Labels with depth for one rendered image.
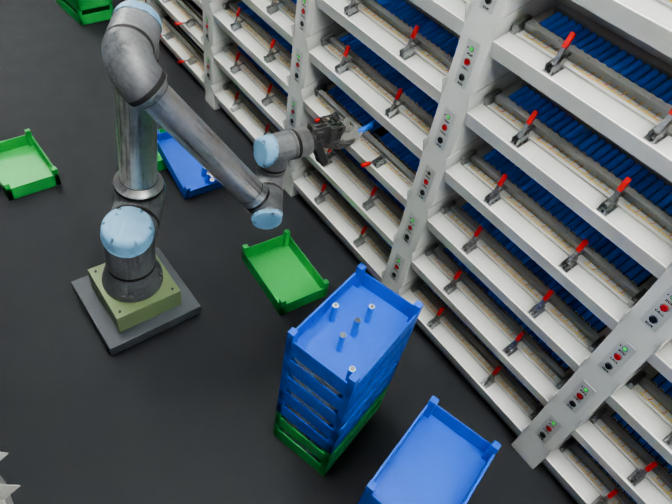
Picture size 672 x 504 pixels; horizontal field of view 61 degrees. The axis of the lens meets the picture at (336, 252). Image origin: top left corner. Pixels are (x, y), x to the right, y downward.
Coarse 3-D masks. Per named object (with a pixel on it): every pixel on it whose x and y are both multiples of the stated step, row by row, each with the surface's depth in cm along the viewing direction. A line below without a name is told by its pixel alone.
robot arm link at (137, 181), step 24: (120, 24) 130; (144, 24) 133; (120, 96) 148; (120, 120) 154; (144, 120) 154; (120, 144) 161; (144, 144) 160; (120, 168) 169; (144, 168) 167; (120, 192) 173; (144, 192) 174
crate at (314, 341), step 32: (352, 288) 154; (384, 288) 150; (320, 320) 146; (352, 320) 147; (384, 320) 149; (416, 320) 149; (288, 352) 138; (320, 352) 139; (352, 352) 141; (384, 352) 136; (352, 384) 128
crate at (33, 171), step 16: (0, 144) 236; (16, 144) 240; (32, 144) 243; (0, 160) 235; (16, 160) 236; (32, 160) 238; (48, 160) 232; (0, 176) 229; (16, 176) 230; (32, 176) 231; (48, 176) 226; (16, 192) 221; (32, 192) 225
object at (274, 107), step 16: (224, 48) 257; (240, 48) 256; (224, 64) 254; (240, 64) 250; (256, 64) 249; (240, 80) 248; (256, 80) 247; (272, 80) 243; (256, 96) 241; (272, 96) 238; (272, 112) 235
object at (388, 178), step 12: (312, 84) 207; (324, 84) 209; (312, 96) 211; (312, 108) 207; (324, 108) 207; (372, 132) 198; (360, 144) 196; (360, 156) 193; (372, 156) 192; (372, 168) 190; (384, 168) 189; (384, 180) 187; (396, 180) 186; (396, 192) 185; (408, 192) 178
